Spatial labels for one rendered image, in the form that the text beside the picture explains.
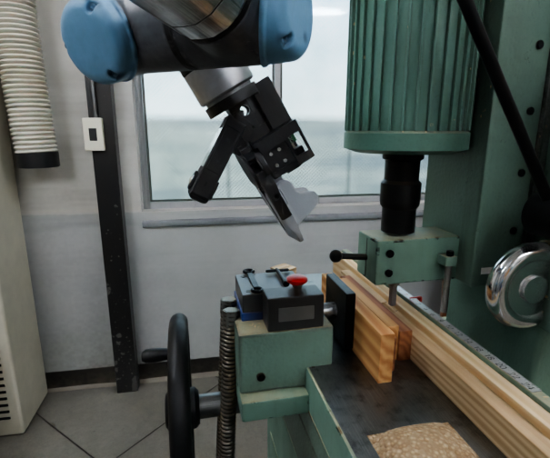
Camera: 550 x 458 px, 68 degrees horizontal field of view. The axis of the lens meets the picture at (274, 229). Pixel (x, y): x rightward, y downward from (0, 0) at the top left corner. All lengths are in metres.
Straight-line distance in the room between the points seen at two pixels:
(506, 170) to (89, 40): 0.54
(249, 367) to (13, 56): 1.51
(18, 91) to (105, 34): 1.43
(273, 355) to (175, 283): 1.48
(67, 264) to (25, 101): 0.72
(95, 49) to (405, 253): 0.47
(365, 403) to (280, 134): 0.35
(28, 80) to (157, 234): 0.78
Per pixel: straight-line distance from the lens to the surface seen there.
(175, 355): 0.58
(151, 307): 2.09
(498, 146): 0.65
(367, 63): 0.59
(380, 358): 0.58
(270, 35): 0.34
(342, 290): 0.63
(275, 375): 0.61
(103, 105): 1.86
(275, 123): 0.53
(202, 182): 0.51
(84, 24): 0.42
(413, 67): 0.57
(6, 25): 1.87
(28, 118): 1.82
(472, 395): 0.56
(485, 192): 0.65
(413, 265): 0.66
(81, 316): 2.16
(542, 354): 0.76
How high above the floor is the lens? 1.23
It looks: 14 degrees down
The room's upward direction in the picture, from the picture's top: straight up
